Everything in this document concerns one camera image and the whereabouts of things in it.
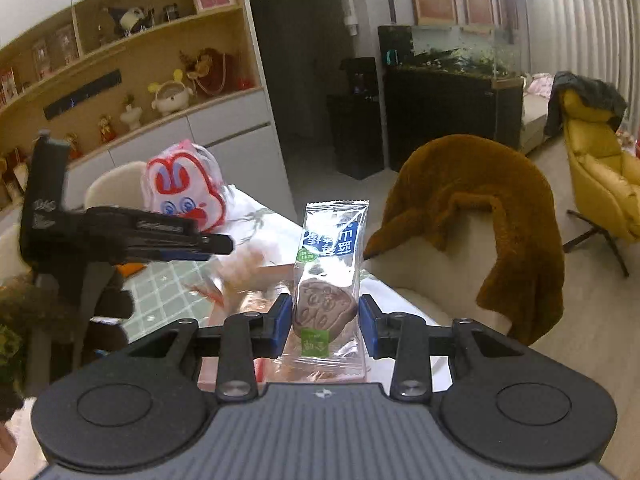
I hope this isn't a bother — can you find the glass fish tank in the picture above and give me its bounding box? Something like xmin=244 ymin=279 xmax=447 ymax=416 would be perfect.
xmin=378 ymin=25 xmax=521 ymax=80

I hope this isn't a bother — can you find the clear chocolate cookie packet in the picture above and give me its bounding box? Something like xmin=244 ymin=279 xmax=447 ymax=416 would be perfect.
xmin=274 ymin=200 xmax=369 ymax=382

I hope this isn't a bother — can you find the wooden wall shelf unit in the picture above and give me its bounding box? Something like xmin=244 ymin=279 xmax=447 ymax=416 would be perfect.
xmin=1 ymin=0 xmax=294 ymax=216

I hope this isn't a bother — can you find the green checked tablecloth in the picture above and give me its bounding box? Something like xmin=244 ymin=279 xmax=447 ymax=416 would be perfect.
xmin=122 ymin=261 xmax=213 ymax=341

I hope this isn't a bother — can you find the black fish tank cabinet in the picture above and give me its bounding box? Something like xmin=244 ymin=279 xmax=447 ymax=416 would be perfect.
xmin=384 ymin=67 xmax=523 ymax=171

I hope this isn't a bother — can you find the brown fluffy blanket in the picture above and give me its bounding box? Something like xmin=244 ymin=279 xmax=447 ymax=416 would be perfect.
xmin=363 ymin=134 xmax=564 ymax=346

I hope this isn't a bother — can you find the yellow armchair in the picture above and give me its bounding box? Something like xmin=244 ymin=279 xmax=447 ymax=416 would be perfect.
xmin=553 ymin=72 xmax=639 ymax=276

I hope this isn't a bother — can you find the red white rabbit bag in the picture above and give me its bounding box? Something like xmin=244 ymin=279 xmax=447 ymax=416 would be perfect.
xmin=141 ymin=139 xmax=227 ymax=233

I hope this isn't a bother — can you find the black gloved hand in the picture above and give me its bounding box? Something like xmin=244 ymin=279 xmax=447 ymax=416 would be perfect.
xmin=73 ymin=262 xmax=134 ymax=367

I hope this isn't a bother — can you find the pink cardboard box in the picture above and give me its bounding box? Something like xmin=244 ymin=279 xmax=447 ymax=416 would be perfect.
xmin=193 ymin=264 xmax=367 ymax=388

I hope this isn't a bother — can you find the clear-wrapped cake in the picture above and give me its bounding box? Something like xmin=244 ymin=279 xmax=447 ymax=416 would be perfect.
xmin=186 ymin=245 xmax=288 ymax=313

